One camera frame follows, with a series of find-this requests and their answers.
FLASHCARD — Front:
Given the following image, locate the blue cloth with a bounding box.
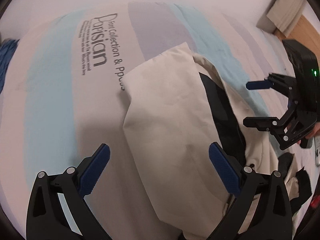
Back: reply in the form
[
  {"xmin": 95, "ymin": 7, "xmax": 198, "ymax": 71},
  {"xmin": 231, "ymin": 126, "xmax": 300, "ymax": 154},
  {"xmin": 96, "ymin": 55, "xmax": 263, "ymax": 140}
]
[{"xmin": 0, "ymin": 38, "xmax": 20, "ymax": 94}]

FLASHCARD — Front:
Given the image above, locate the striped printed bed sheet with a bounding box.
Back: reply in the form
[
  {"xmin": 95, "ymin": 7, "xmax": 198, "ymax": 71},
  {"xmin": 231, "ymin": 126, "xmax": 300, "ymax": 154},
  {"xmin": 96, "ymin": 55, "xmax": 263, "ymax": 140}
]
[{"xmin": 0, "ymin": 0, "xmax": 320, "ymax": 240}]

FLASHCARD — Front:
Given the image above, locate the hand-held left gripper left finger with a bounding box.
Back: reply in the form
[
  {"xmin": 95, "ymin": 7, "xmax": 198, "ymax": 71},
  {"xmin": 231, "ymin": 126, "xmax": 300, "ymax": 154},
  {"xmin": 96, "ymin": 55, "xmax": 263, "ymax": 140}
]
[{"xmin": 25, "ymin": 143, "xmax": 118, "ymax": 240}]

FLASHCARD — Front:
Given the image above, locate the person's right hand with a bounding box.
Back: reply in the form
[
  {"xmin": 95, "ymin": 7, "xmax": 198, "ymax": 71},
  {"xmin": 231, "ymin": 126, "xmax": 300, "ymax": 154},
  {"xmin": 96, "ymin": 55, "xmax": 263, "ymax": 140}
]
[{"xmin": 297, "ymin": 121, "xmax": 320, "ymax": 145}]

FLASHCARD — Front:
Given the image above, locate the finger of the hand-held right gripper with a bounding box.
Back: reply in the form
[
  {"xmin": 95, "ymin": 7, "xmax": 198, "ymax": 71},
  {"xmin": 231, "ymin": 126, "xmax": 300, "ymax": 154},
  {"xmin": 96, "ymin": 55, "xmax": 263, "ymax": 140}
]
[
  {"xmin": 243, "ymin": 99, "xmax": 299, "ymax": 145},
  {"xmin": 246, "ymin": 72, "xmax": 298, "ymax": 105}
]

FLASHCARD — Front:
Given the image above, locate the cream jacket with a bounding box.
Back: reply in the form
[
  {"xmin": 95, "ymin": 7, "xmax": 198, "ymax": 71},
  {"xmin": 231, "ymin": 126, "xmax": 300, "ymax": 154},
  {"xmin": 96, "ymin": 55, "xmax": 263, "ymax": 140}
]
[{"xmin": 122, "ymin": 42, "xmax": 313, "ymax": 240}]

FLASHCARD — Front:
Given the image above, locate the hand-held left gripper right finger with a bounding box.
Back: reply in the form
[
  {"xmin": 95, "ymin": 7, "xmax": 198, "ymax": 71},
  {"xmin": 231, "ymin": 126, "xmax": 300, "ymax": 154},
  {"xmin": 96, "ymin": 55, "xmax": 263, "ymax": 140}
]
[{"xmin": 205, "ymin": 142, "xmax": 293, "ymax": 240}]

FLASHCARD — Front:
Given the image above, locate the cream pillow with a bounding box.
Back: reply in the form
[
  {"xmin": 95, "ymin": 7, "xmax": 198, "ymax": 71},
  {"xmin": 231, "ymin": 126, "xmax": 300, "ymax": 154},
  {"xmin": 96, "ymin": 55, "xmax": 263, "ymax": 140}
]
[{"xmin": 266, "ymin": 0, "xmax": 307, "ymax": 34}]

